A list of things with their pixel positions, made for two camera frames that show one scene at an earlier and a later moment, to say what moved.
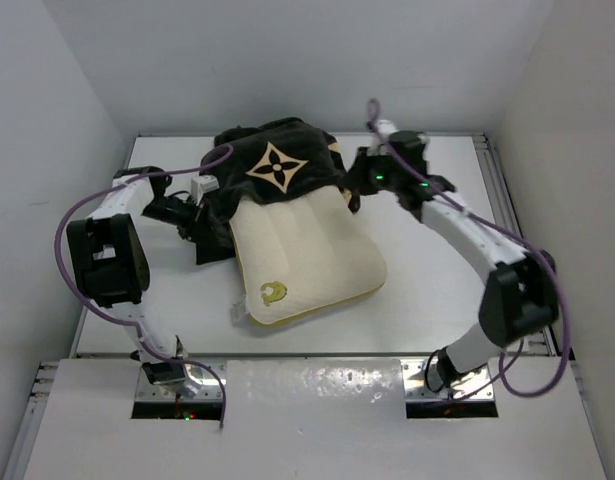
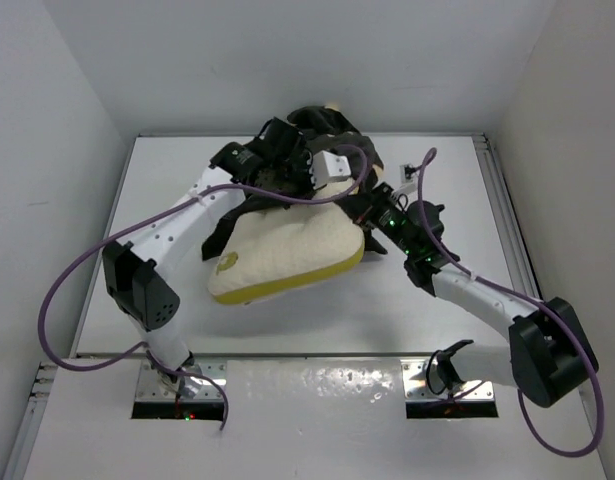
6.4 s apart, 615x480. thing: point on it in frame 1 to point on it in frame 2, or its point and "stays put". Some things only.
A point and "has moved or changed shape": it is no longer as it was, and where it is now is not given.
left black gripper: (187, 231) to (305, 163)
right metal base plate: (415, 386) stays put
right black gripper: (358, 174) to (382, 196)
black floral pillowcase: (269, 160) has moved or changed shape
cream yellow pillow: (295, 255) has moved or changed shape
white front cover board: (321, 419) stays put
